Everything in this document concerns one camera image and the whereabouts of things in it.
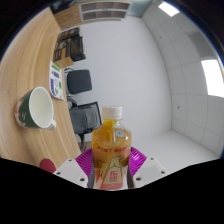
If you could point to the white printed leaflet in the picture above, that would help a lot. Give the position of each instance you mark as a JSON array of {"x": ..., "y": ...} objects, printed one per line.
[{"x": 56, "y": 81}]

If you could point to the wooden shelf unit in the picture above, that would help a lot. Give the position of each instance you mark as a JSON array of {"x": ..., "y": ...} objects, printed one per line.
[{"x": 68, "y": 16}]

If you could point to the orange-label tea bottle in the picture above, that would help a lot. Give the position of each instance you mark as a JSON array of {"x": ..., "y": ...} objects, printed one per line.
[{"x": 111, "y": 150}]

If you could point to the stack of dark boxes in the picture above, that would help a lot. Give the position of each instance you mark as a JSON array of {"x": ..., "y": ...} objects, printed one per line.
[{"x": 68, "y": 48}]

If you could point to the narrow ceiling light panel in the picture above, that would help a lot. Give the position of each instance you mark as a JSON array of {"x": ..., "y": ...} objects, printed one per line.
[{"x": 168, "y": 9}]

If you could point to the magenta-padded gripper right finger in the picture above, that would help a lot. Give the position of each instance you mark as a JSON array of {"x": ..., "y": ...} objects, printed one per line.
[{"x": 150, "y": 169}]

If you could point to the flat round red coaster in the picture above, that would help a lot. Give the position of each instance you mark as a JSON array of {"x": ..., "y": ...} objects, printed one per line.
[{"x": 47, "y": 165}]

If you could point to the dark grey office chair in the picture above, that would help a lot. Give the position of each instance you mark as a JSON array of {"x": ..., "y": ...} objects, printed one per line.
[{"x": 79, "y": 81}]

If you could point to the green and white mug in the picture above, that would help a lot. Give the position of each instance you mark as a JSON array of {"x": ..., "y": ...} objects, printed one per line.
[{"x": 25, "y": 115}]

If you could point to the black mesh office chair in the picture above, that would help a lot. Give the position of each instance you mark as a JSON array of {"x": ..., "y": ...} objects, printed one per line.
[{"x": 85, "y": 118}]

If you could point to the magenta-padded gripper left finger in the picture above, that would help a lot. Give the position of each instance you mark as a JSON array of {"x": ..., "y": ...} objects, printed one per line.
[{"x": 71, "y": 171}]

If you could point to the large ceiling light panel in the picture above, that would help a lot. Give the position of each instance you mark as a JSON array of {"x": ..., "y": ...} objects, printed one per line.
[{"x": 215, "y": 78}]

